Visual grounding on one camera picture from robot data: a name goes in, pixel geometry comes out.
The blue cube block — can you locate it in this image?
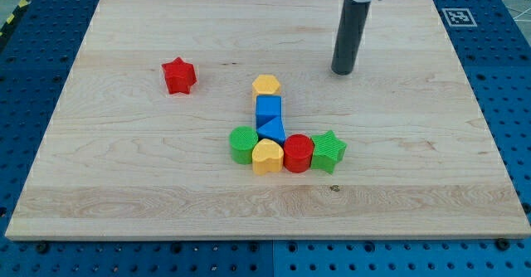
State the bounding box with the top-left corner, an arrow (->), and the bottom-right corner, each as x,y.
255,95 -> 282,128

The yellow heart block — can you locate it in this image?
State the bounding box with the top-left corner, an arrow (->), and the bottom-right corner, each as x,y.
251,138 -> 284,175

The blue triangle block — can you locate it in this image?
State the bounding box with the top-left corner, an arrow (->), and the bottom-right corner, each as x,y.
257,117 -> 286,147

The red cylinder block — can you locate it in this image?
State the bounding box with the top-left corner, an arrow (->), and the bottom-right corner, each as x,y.
284,134 -> 314,173

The yellow hexagon block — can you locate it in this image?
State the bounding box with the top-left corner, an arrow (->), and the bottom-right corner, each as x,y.
251,75 -> 281,100

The red star block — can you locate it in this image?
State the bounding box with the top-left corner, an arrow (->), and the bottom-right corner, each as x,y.
162,56 -> 197,95

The green star block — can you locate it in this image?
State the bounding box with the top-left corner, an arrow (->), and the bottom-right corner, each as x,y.
310,130 -> 348,174

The light wooden board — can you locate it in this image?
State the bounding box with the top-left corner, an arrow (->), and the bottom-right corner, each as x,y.
6,0 -> 530,241

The green cylinder block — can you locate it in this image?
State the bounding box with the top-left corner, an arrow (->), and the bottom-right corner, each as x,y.
229,126 -> 258,164

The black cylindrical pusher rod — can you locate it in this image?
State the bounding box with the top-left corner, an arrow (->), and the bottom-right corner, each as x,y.
331,0 -> 370,75

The white fiducial marker tag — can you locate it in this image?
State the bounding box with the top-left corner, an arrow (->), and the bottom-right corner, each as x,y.
442,7 -> 477,27

